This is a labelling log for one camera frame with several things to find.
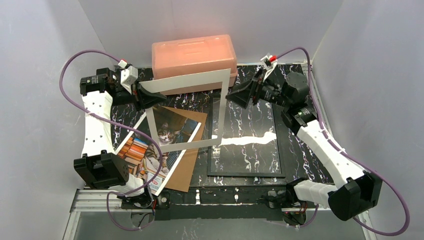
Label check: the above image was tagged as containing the white mat board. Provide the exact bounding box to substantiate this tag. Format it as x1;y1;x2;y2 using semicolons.
140;68;231;152

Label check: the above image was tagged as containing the black picture frame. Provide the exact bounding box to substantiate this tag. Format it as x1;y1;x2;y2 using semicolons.
206;96;287;179

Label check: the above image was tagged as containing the cat photo print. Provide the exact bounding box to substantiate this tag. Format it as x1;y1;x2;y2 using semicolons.
115;106;204;196

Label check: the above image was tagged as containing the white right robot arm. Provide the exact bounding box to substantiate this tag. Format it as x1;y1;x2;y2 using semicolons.
225;71;383;221

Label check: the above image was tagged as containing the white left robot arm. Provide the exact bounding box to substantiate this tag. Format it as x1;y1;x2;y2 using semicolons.
73;65;166;197

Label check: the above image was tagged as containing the pink plastic storage box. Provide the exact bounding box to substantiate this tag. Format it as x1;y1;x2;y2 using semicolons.
151;34;238;95

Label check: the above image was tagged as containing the brown cardboard backing board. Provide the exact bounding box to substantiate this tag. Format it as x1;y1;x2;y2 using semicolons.
165;106;208;192

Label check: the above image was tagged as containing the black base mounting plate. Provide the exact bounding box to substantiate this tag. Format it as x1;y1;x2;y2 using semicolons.
120;185;319;221

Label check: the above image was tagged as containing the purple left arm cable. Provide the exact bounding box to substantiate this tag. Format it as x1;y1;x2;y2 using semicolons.
58;49;164;232

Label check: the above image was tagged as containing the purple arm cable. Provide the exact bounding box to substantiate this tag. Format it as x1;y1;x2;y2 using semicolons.
58;49;164;232
261;46;411;237

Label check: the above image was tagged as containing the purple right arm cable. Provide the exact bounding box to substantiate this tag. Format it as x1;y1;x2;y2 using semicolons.
261;46;411;237

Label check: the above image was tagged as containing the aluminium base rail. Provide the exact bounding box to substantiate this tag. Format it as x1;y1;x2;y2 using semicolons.
63;186;376;240

